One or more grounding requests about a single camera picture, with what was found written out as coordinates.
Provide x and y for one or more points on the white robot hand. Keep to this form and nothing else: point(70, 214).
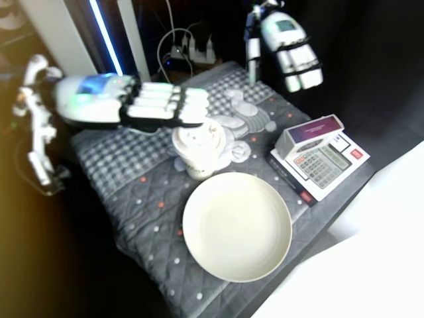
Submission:
point(291, 43)
point(99, 99)

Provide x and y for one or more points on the small purple white box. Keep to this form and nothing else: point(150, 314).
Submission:
point(311, 130)

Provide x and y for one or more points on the white paper cup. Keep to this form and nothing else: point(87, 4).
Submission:
point(198, 149)

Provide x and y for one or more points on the white calculator box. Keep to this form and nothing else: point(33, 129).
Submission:
point(328, 169)

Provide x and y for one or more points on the cream round plate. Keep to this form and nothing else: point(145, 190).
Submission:
point(236, 228)

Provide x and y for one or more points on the white pillar with blue light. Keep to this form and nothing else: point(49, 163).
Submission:
point(69, 39)

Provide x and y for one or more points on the white power strip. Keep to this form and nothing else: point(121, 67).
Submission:
point(195, 53)

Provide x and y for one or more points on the grey quilt with printed bear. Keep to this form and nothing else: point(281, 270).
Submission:
point(149, 205)

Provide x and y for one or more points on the white flat panel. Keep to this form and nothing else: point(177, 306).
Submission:
point(364, 258)

